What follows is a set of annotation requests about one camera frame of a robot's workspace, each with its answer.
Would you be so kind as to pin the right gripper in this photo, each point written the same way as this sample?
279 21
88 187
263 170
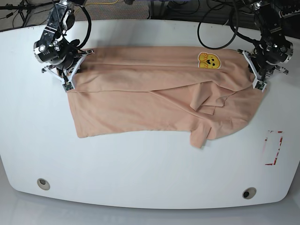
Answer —
66 69

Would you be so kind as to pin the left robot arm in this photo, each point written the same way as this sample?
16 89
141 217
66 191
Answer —
268 22

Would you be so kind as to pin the right table grommet hole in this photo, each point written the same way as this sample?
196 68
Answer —
249 193

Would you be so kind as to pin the red tape rectangle marking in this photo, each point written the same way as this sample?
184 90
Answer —
272 145

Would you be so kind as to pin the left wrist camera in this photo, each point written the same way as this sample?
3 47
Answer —
260 85

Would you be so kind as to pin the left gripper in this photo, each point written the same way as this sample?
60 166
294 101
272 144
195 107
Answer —
265 62

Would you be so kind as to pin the black tripod stand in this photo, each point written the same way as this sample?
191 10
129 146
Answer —
23 9

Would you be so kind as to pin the table grommet hole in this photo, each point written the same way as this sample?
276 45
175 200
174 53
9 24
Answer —
249 193
43 184

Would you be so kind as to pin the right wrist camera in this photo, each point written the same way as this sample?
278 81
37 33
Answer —
67 86

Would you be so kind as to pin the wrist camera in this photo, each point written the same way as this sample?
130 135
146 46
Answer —
260 85
67 86

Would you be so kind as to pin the left table grommet hole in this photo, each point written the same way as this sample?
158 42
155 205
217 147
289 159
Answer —
43 184

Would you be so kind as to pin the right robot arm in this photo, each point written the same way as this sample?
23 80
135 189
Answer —
63 57

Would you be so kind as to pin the peach T-shirt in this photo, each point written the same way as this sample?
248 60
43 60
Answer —
164 88

